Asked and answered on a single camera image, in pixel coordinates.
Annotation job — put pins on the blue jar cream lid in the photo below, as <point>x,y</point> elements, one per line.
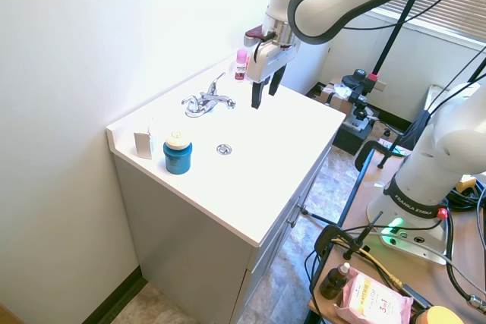
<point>177,157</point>

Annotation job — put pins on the black equipment case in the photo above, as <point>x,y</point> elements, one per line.
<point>355,132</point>

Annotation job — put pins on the dark red wrist camera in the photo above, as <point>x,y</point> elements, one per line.
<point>252,36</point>

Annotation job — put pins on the brown dropper bottle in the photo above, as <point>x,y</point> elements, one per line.
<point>334,280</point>

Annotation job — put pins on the cardboard box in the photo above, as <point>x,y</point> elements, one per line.
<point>336,94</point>

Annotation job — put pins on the black camera tripod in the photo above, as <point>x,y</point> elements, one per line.
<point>395,32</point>

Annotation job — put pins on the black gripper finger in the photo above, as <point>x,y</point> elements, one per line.
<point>259,94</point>
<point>276,81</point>

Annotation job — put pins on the black C-clamp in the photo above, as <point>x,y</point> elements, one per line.
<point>334,238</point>
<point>374,149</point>

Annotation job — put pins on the window blinds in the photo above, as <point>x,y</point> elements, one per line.
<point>452,1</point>

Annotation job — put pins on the dark baseboard strip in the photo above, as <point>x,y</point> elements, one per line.
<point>121,295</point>

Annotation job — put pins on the chrome sink faucet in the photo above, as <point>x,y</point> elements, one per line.
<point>207,98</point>

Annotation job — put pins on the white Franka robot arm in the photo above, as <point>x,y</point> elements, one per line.
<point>429,157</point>

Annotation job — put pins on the white grey sink vanity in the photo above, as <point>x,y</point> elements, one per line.
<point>197,217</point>

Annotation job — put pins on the red emergency stop button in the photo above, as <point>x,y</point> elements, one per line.
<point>441,213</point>

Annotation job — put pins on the pink white bottle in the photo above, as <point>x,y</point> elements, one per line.
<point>240,68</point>

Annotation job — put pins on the yellow orange round object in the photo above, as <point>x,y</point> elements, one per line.
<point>436,315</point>

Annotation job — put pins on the metal cabinet knob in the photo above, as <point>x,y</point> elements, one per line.
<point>302,208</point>
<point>292,222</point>

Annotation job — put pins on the small white carton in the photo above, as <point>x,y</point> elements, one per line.
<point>142,145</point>

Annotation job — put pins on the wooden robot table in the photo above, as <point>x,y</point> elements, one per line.
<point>467,248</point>

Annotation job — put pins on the chrome sink drain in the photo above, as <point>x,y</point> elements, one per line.
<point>224,149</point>

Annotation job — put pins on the pink wipes pack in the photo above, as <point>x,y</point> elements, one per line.
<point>374,297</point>

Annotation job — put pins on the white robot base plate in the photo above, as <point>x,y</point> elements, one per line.
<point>417,242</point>

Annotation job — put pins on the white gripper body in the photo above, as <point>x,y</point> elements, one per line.
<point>267,60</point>

